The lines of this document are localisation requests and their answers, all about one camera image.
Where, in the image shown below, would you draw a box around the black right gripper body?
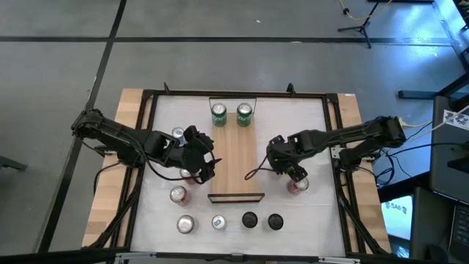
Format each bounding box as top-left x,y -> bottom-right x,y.
272,133 -> 311,183

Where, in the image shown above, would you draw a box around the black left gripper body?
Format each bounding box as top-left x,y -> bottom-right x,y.
166,125 -> 217,184

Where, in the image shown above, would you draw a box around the red Coke Zero can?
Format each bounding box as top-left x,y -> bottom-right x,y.
179,168 -> 201,186

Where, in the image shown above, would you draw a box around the red Coca-Cola can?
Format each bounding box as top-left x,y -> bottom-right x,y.
169,185 -> 191,206
287,175 -> 311,196

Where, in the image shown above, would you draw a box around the green Sprite can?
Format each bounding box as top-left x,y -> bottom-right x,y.
236,102 -> 254,128
210,103 -> 228,128

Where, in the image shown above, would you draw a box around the black can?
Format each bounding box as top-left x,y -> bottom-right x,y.
241,211 -> 259,229

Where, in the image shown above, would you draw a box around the silver Diet Coke can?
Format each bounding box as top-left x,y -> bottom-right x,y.
176,214 -> 199,235

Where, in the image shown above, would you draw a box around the wooden tray board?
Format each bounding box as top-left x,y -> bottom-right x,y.
206,97 -> 265,205

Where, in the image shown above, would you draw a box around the white SA6 sign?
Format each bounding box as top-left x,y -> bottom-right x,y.
380,195 -> 414,241

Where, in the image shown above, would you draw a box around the black stand base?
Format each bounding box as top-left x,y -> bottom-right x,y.
398,71 -> 469,100

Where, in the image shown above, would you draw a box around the black tripod stand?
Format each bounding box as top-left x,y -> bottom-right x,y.
337,0 -> 382,49

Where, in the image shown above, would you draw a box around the dark grey desk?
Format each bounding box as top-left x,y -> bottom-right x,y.
409,186 -> 469,264

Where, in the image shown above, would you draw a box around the dark grey equipment cabinet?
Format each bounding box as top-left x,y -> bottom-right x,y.
429,94 -> 469,205

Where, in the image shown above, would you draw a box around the white fiducial tag sheet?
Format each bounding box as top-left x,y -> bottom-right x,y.
442,109 -> 469,132

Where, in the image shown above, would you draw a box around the dark stand leg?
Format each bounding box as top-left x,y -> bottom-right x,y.
0,155 -> 29,172

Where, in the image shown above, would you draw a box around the black keyboard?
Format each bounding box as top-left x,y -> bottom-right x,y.
448,204 -> 469,263

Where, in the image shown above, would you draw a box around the grey metal truss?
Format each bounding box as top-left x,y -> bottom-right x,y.
432,0 -> 469,73

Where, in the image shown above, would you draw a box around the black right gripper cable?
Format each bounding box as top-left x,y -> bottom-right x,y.
244,153 -> 274,181

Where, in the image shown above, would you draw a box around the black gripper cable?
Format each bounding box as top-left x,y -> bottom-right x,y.
244,153 -> 274,181
144,155 -> 206,183

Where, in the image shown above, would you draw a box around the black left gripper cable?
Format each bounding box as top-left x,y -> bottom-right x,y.
144,155 -> 206,183

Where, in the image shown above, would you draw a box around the black aluminium table frame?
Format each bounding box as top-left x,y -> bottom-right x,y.
82,82 -> 392,264

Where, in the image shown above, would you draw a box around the black arm base cable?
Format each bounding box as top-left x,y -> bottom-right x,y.
92,161 -> 124,195

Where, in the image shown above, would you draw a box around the silver camera mount bar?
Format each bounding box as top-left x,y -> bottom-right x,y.
114,251 -> 362,264

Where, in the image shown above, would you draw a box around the white cable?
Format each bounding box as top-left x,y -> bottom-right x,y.
431,105 -> 469,131

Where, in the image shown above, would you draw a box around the yellow cable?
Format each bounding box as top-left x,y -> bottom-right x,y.
337,0 -> 395,22

